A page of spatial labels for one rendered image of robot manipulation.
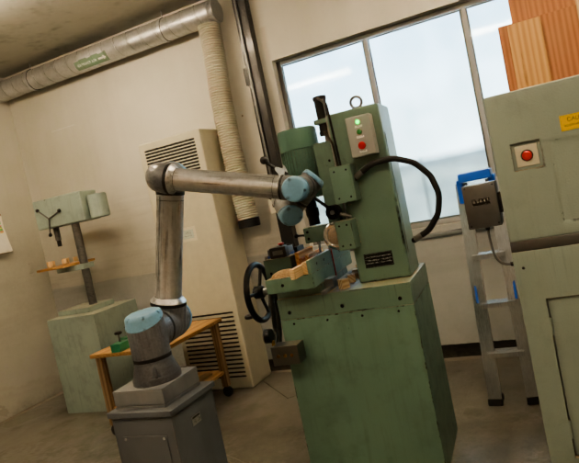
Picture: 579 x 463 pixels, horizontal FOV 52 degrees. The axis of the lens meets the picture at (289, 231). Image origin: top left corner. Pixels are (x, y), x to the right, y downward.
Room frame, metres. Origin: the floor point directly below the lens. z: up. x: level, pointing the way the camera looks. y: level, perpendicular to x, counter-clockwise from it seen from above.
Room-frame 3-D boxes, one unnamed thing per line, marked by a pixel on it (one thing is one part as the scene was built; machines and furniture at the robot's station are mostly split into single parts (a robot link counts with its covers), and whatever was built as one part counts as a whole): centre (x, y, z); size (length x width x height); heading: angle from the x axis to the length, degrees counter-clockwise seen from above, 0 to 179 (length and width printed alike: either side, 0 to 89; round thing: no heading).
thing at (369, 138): (2.39, -0.36, 1.40); 0.10 x 0.06 x 0.16; 68
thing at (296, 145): (2.64, -0.12, 1.35); 0.18 x 0.18 x 0.31
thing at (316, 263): (2.63, -0.16, 0.93); 0.60 x 0.02 x 0.06; 158
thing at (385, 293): (2.60, -0.23, 0.76); 0.57 x 0.45 x 0.09; 68
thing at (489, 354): (2.94, -0.96, 0.58); 0.27 x 0.25 x 1.16; 157
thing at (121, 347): (3.75, 0.96, 0.32); 0.66 x 0.57 x 0.64; 156
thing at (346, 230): (2.43, -0.23, 1.02); 0.09 x 0.07 x 0.12; 158
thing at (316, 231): (2.63, -0.14, 1.03); 0.14 x 0.07 x 0.09; 68
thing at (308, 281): (2.69, -0.02, 0.87); 0.61 x 0.30 x 0.06; 158
